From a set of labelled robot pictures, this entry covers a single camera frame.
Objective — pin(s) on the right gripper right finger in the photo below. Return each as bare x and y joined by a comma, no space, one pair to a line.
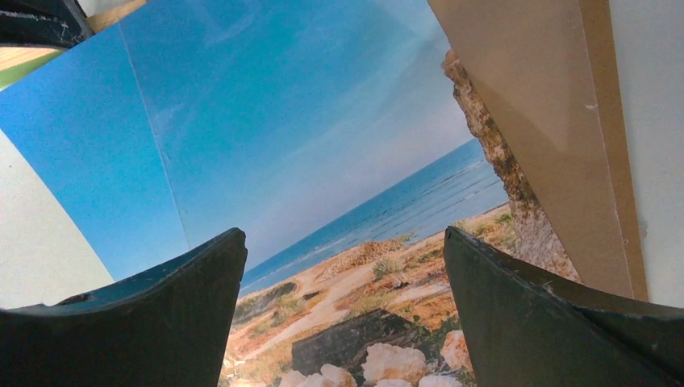
525,326

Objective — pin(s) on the seaside landscape photo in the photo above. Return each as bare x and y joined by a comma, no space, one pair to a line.
325,130

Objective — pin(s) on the brown backing board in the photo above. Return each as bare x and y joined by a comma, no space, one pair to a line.
538,81

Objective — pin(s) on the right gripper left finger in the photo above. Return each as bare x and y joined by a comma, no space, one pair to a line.
165,326

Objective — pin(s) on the wooden picture frame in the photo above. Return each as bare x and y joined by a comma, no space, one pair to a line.
17,62

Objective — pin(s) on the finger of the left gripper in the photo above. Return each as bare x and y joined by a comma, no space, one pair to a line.
43,24

